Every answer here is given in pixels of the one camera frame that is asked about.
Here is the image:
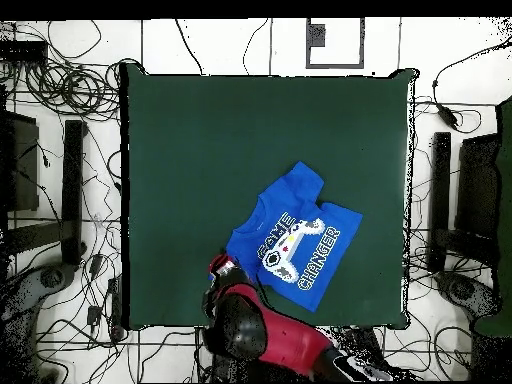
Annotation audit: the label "dark box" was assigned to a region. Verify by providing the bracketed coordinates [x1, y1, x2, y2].
[0, 110, 40, 213]
[454, 133, 501, 241]

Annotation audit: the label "coiled black cables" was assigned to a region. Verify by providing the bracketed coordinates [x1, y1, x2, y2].
[23, 59, 121, 121]

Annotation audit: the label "black frame leg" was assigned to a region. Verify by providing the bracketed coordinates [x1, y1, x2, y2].
[428, 131, 452, 274]
[60, 119, 88, 267]

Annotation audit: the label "green hanging cloth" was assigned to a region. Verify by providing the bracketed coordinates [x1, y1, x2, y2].
[473, 94, 512, 338]

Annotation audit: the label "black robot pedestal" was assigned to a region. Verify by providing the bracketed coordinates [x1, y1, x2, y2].
[195, 326, 305, 383]

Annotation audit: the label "grey square floor frame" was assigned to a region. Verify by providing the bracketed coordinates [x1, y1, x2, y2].
[305, 17, 366, 70]

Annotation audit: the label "black power strip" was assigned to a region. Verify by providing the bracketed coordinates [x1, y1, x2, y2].
[347, 327, 387, 367]
[107, 275, 125, 341]

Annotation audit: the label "black flat box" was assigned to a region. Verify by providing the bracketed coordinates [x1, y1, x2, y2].
[0, 39, 49, 63]

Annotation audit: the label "black power adapter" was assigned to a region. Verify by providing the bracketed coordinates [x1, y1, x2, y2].
[436, 104, 460, 130]

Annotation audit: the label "grey chair base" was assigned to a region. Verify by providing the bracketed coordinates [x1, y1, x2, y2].
[0, 261, 77, 321]
[433, 269, 503, 321]

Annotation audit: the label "blue printed shirt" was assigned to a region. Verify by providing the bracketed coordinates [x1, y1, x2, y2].
[207, 160, 364, 314]

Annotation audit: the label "dark green table cloth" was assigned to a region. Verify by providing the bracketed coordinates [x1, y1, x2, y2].
[119, 63, 419, 332]

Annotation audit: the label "dark grey square tag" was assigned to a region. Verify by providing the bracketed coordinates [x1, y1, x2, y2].
[309, 23, 327, 48]

